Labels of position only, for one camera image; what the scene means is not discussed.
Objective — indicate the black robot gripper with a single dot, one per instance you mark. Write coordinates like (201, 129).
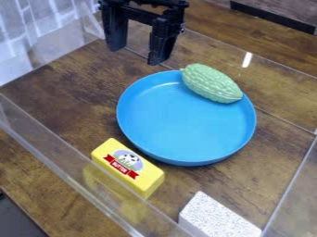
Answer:
(120, 11)

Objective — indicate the blue round tray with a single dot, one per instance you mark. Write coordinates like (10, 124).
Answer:
(178, 127)

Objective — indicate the green bitter gourd toy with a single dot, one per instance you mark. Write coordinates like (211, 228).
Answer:
(211, 83)

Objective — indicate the white speckled foam block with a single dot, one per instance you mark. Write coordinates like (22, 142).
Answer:
(208, 219)

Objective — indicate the yellow butter block toy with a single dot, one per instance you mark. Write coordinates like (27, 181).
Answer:
(129, 167)

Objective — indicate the clear acrylic enclosure wall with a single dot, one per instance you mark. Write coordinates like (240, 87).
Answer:
(58, 114)

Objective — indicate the black baseboard strip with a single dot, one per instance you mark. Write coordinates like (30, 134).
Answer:
(263, 14)

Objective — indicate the white sheer curtain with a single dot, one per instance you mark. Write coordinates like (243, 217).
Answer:
(42, 30)

